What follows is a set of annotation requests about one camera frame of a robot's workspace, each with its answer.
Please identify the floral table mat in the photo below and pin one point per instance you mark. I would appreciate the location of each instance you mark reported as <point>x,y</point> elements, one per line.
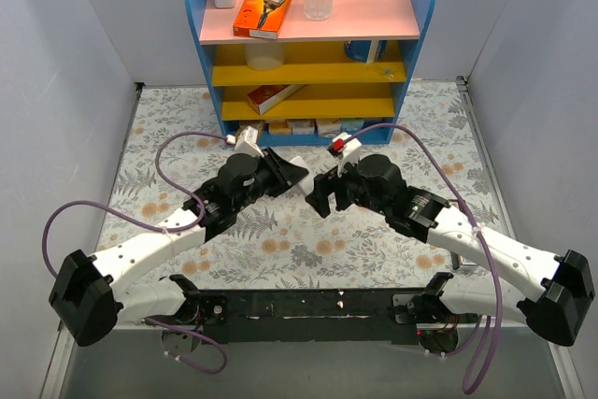
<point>283,242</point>

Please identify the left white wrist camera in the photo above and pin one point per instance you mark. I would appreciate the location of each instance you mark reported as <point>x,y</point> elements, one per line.
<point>246,143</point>

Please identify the blue shelf unit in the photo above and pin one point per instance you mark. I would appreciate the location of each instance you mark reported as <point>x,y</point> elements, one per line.
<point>335,86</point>

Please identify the small clear object on shelf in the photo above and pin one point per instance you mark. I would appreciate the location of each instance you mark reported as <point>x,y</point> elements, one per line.
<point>387,73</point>

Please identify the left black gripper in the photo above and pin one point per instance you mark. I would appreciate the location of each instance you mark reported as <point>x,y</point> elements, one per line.
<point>272,173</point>

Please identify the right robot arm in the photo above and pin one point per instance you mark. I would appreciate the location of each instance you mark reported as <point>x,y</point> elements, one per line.
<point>551,294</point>

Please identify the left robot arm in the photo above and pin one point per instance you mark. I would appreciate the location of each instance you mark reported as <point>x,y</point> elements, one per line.
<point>93,293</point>

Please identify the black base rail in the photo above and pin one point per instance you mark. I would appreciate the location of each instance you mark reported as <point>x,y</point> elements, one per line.
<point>305,315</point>

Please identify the white remote control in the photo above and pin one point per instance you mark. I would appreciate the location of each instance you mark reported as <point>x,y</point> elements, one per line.
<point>306,184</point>

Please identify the blue white can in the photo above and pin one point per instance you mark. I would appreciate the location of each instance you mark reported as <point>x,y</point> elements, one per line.
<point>365,51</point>

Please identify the yellow small box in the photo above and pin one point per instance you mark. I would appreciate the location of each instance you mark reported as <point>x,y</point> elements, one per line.
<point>257,125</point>

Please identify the white plastic cup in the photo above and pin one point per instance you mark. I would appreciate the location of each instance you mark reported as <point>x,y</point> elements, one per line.
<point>265,56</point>

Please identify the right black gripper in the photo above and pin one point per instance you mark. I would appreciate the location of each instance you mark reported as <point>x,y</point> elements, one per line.
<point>339,189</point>

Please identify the orange razor box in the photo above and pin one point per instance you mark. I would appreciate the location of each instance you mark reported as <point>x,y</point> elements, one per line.
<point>261,18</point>

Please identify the red white long box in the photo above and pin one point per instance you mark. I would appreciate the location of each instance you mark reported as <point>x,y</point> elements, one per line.
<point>265,97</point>

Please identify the light blue small box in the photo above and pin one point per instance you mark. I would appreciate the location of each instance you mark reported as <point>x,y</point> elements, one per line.
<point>351,125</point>

